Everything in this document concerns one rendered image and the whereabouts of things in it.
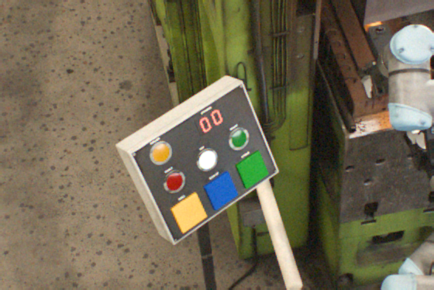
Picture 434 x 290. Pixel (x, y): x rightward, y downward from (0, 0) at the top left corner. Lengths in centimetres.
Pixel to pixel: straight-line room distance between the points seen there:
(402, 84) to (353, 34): 79
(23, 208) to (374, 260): 132
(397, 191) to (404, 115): 97
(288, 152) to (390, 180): 32
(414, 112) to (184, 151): 61
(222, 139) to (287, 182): 75
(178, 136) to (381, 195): 82
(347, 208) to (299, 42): 60
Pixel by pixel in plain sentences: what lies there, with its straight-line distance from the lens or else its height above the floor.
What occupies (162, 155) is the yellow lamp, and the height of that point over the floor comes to 116.
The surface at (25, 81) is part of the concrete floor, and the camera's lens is 388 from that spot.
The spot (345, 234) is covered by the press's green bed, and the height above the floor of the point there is 39.
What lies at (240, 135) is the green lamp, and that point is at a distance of 219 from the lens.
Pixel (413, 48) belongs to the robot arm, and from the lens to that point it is 177.
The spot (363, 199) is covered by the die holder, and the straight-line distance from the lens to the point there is 270.
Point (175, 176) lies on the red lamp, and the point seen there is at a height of 110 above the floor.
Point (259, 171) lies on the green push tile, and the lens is 224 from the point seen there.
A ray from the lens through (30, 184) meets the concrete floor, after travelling 356.
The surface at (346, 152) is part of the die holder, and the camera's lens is 247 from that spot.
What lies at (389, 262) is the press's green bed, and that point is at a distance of 311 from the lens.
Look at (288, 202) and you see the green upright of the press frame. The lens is 299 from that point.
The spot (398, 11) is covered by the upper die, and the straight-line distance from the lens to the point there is 219.
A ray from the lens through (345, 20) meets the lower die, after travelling 258.
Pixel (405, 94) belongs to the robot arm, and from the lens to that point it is 177.
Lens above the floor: 285
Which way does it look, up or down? 53 degrees down
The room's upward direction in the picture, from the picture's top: 6 degrees counter-clockwise
